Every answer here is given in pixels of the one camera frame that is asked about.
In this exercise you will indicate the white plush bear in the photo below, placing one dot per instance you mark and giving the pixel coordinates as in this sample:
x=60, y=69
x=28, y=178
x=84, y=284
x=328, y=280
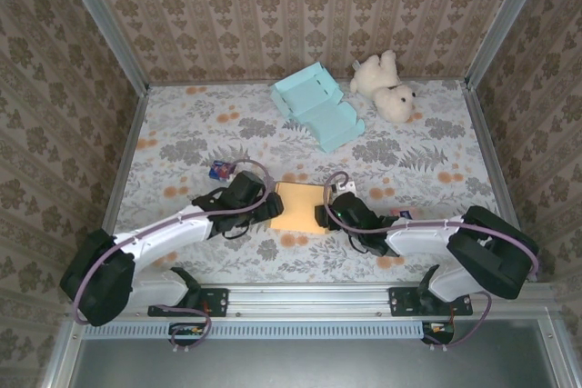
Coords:
x=386, y=92

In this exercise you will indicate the grey metal panel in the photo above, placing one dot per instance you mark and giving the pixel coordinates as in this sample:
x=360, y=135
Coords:
x=318, y=365

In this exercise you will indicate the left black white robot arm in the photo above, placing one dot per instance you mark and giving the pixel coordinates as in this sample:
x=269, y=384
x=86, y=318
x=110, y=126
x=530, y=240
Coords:
x=154, y=242

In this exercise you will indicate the long aluminium frame rail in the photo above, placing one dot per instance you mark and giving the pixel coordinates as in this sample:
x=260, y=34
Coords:
x=309, y=299

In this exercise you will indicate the small dark blue card box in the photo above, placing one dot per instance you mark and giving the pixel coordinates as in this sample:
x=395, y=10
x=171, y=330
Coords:
x=220, y=171

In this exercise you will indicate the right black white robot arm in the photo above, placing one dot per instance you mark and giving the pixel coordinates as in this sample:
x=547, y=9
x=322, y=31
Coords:
x=482, y=251

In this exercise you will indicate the orange paper box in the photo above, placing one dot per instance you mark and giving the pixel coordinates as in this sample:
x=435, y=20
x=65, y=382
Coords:
x=298, y=208

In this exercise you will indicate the light blue paper box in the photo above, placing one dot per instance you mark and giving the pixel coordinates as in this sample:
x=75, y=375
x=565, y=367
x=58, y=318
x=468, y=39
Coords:
x=318, y=111

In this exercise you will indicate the aluminium table side rail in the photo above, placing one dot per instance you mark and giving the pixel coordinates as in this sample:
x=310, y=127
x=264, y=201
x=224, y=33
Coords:
x=495, y=165
x=125, y=161

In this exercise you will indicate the small pink packet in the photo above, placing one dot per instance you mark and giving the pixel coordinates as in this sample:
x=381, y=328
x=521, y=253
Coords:
x=404, y=213

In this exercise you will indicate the black base connector box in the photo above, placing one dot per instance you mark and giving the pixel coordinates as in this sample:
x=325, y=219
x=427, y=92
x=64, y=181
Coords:
x=186, y=331
x=438, y=331

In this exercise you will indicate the floral table cloth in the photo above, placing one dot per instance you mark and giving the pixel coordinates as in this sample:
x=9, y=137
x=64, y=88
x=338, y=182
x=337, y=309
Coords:
x=409, y=161

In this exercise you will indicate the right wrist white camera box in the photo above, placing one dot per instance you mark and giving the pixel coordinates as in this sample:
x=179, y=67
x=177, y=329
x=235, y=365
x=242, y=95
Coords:
x=348, y=188

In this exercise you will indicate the aluminium corner post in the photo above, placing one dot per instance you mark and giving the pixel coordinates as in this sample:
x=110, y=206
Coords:
x=504, y=20
x=104, y=24

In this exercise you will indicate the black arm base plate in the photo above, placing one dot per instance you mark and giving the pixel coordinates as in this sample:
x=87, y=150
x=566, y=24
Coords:
x=402, y=301
x=213, y=301

